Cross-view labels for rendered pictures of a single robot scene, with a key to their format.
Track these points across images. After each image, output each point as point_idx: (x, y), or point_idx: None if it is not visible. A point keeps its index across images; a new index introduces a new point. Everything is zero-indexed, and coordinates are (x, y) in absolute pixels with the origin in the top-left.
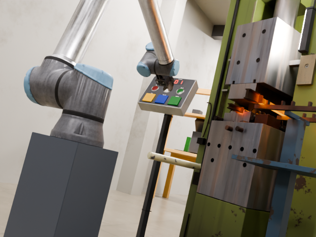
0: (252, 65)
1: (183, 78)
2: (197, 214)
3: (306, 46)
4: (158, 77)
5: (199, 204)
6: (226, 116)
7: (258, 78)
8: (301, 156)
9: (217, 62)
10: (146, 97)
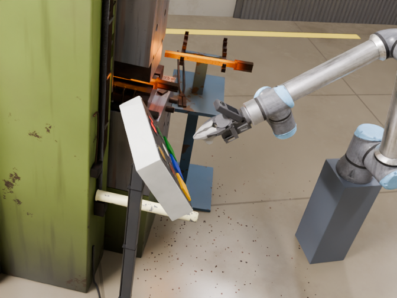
0: (162, 22)
1: (145, 113)
2: None
3: None
4: (238, 131)
5: (150, 198)
6: (148, 103)
7: (163, 35)
8: None
9: (93, 36)
10: (186, 190)
